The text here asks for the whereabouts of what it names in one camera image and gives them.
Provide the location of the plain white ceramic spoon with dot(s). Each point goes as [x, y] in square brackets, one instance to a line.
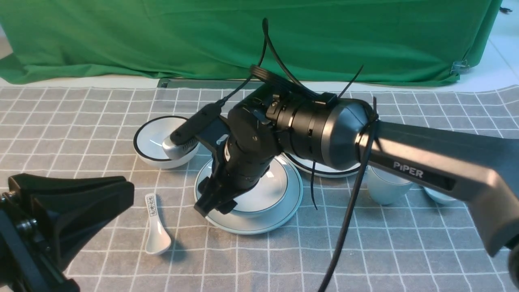
[439, 197]

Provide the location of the grey checked tablecloth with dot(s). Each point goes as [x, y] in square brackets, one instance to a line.
[413, 245]

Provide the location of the black-rimmed white bowl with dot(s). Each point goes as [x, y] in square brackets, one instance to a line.
[153, 145]

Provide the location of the metal clamp on backdrop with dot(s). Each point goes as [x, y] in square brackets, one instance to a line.
[460, 67]

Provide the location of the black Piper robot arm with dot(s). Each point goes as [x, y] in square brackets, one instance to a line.
[480, 170]

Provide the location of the black-rimmed cartoon plate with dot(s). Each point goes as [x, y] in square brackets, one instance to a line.
[320, 169]

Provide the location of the pale green cup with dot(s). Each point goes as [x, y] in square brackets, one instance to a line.
[385, 188]

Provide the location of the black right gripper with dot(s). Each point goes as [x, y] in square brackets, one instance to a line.
[252, 146]

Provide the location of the white spoon with characters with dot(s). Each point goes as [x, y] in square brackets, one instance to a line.
[159, 241]

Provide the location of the green backdrop cloth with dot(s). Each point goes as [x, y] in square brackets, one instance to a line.
[398, 42]

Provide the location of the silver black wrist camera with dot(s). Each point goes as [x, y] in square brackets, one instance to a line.
[204, 127]

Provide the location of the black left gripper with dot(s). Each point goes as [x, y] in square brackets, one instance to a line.
[45, 222]

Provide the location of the shallow grey-rimmed bowl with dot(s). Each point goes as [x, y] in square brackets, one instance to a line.
[268, 193]

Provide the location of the large pale green-rimmed plate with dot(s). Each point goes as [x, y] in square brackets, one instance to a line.
[272, 219]

